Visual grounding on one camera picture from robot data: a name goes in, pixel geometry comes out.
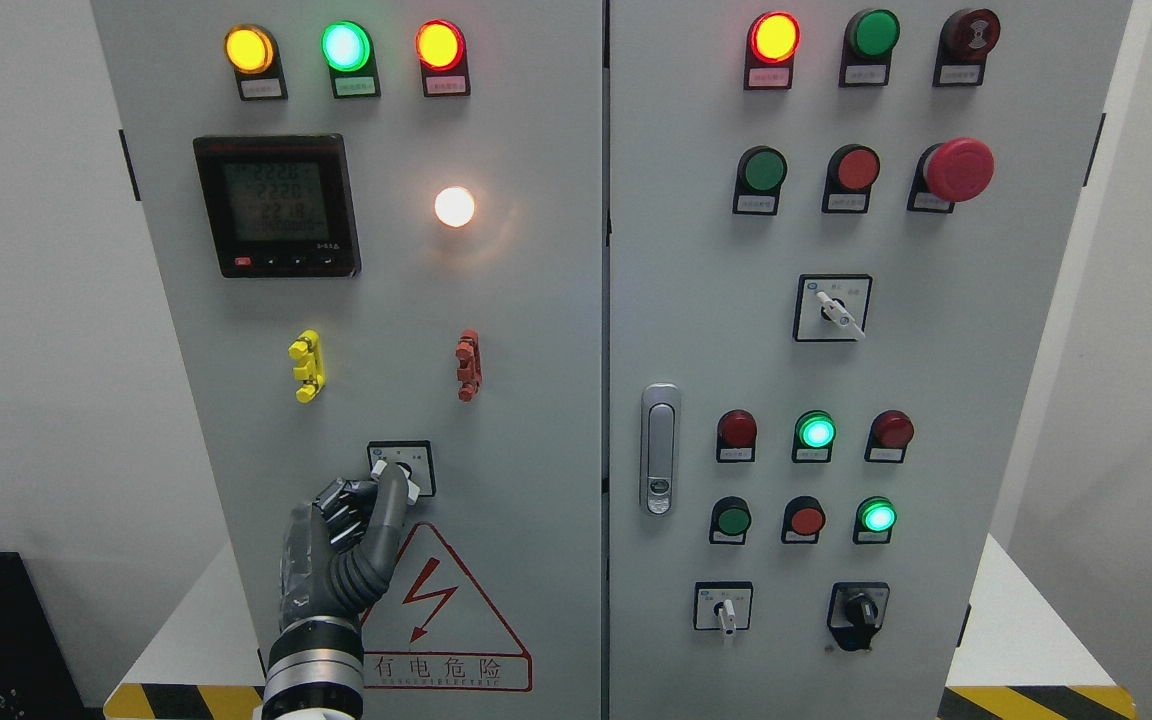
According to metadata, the white platform with hazard stripes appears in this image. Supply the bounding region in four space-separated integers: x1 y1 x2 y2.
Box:
96 539 1138 719

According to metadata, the black key selector switch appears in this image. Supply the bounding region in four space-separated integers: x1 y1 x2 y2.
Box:
826 582 890 652

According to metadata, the grey electrical cabinet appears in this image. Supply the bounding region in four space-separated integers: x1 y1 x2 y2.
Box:
92 1 1132 719

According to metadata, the green lit indicator light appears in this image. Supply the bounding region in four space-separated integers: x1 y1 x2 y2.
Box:
320 20 381 99

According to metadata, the white selector switch lower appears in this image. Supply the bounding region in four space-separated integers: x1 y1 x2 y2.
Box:
692 582 755 635

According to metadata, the red emergency stop button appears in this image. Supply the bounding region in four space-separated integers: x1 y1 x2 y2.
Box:
905 137 996 214

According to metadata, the red test terminal block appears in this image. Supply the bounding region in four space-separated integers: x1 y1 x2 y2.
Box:
454 329 483 402

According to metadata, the red electrical hazard sticker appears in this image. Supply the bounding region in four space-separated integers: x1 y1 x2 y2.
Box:
361 521 532 694

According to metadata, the red push button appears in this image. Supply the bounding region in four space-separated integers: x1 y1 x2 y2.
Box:
780 497 827 544
820 143 881 214

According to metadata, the green push button upper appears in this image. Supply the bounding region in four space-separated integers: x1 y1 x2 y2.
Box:
732 145 788 217

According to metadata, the green indicator light top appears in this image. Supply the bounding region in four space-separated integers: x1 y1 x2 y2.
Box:
838 8 901 88

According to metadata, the silver door lock handle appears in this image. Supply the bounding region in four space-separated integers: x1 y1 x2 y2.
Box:
639 382 682 518

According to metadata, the dark red buzzer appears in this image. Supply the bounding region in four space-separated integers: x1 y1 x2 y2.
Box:
932 8 1001 88

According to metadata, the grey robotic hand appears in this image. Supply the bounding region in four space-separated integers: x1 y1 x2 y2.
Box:
279 460 419 632

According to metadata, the clear white indicator lamp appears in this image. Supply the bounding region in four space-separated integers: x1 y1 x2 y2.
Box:
433 185 477 228

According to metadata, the white rotary selector switch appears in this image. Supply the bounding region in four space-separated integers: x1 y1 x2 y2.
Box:
366 439 435 498

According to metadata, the dark red indicator light right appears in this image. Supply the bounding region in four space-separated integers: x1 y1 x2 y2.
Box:
865 410 915 464

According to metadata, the green push button lower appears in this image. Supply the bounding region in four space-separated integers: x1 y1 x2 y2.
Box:
708 497 753 544

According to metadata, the white selector switch right upper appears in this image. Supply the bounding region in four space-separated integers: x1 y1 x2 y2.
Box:
794 274 873 342

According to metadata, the orange-red indicator light left door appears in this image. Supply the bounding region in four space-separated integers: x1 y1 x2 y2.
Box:
414 18 471 97

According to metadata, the dark red indicator light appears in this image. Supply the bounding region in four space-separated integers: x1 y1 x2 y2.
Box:
865 410 915 464
717 409 758 462

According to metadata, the red lit indicator light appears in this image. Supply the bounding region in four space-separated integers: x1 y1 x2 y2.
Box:
742 12 801 91

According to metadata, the dark red indicator light left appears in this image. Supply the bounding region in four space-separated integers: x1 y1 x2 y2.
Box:
717 409 758 462

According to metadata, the red push button lower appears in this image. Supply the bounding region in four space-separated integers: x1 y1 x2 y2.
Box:
780 497 827 544

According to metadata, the yellow indicator light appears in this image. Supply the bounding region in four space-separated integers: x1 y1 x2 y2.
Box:
223 24 288 101

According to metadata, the yellow test terminal block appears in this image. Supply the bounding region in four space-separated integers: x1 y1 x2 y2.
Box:
287 328 326 404

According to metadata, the green lit indicator middle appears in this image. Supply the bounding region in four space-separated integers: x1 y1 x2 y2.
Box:
791 409 836 464

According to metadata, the green lit push button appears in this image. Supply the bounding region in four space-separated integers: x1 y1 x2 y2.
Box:
852 497 899 544

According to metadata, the black digital power meter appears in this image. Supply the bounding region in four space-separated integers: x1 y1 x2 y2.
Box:
192 132 361 279

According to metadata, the red push button upper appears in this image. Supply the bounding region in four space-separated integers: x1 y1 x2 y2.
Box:
820 143 881 214

